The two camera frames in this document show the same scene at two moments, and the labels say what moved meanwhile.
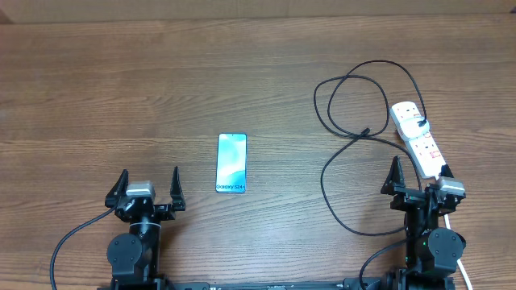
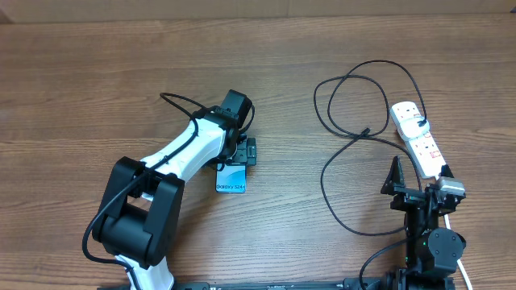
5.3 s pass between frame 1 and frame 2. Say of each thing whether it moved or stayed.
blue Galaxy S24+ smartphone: stayed
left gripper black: moved
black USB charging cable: stayed
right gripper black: stayed
